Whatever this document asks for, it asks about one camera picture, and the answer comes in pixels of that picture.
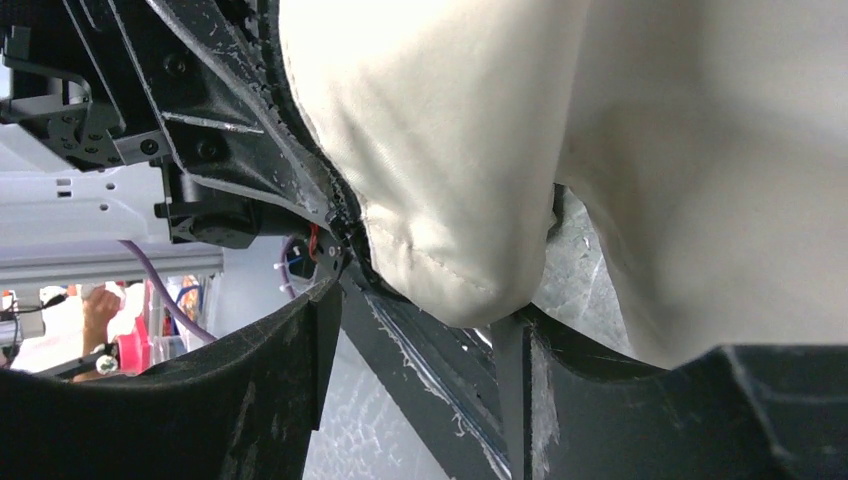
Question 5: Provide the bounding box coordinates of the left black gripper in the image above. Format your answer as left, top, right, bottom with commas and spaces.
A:
1, 1, 362, 249

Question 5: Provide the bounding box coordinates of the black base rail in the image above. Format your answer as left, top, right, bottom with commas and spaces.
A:
341, 267, 511, 479

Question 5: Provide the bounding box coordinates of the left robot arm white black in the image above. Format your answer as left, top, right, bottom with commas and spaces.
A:
1, 1, 365, 275

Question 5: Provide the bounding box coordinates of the person in background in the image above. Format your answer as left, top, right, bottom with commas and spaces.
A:
12, 282, 125, 373

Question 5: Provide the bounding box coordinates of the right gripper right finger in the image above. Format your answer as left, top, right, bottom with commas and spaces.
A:
491, 306, 847, 479

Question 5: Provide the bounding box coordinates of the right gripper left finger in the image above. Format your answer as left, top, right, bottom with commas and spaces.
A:
1, 279, 343, 479

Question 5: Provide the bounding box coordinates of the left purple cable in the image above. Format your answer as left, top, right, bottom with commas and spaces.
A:
119, 239, 220, 346

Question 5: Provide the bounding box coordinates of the beige zip jacket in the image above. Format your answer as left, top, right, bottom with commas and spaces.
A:
271, 1, 847, 367

